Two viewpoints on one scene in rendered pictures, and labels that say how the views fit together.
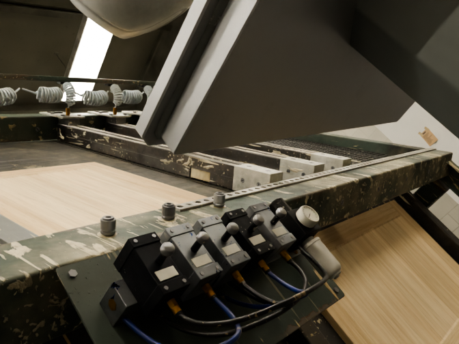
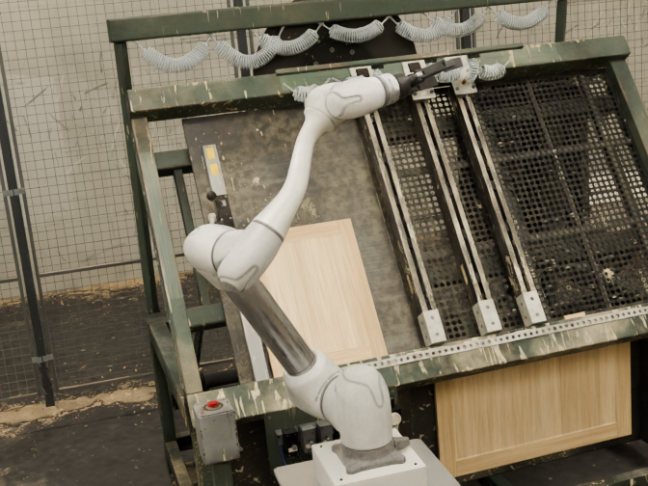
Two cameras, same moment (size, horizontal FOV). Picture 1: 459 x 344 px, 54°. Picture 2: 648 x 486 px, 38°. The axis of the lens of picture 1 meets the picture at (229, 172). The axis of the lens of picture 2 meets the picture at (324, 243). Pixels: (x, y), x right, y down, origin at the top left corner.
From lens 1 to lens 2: 299 cm
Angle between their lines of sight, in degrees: 53
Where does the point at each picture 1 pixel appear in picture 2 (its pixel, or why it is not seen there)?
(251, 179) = (424, 329)
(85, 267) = (275, 415)
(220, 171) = (417, 301)
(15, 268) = (251, 409)
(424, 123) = not seen: outside the picture
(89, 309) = (270, 432)
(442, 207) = not seen: outside the picture
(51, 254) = (265, 402)
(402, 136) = not seen: outside the picture
